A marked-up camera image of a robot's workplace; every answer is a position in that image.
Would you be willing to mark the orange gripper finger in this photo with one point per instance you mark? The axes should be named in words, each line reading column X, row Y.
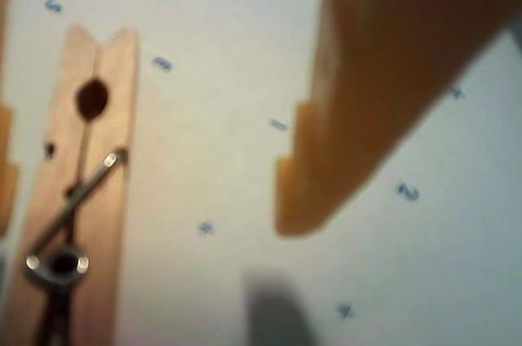
column 387, row 56
column 6, row 199

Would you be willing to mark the wooden clothespin with metal spring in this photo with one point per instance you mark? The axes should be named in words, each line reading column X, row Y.
column 110, row 125

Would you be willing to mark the white dotted paper mat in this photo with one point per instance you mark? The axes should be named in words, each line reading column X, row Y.
column 212, row 117

